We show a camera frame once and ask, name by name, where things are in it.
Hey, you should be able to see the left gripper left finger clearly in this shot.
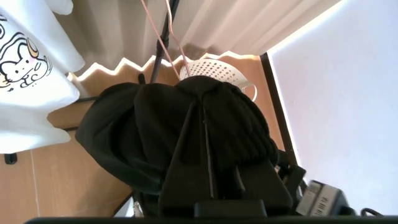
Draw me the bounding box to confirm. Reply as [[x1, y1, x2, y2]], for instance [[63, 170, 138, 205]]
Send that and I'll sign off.
[[159, 101, 216, 218]]

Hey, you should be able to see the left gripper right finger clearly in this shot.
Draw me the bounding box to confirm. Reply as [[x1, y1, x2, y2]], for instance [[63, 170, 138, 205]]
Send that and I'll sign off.
[[208, 159, 293, 218]]

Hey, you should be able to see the black garment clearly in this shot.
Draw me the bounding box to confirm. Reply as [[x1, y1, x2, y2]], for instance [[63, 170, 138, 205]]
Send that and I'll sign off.
[[75, 75, 279, 218]]

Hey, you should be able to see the pink clothes hanger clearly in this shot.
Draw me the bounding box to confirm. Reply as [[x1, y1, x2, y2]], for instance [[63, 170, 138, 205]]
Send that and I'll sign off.
[[139, 0, 191, 79]]

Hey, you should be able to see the white printed t-shirt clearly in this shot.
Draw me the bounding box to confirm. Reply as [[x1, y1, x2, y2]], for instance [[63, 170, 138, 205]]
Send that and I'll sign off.
[[0, 0, 86, 155]]

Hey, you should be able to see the white laundry basket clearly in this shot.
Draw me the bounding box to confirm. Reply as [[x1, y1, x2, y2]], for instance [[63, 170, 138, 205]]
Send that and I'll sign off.
[[179, 58, 258, 103]]

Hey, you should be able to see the black clothes rack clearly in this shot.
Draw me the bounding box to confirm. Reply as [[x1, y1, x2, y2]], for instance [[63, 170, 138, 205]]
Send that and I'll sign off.
[[3, 0, 181, 165]]

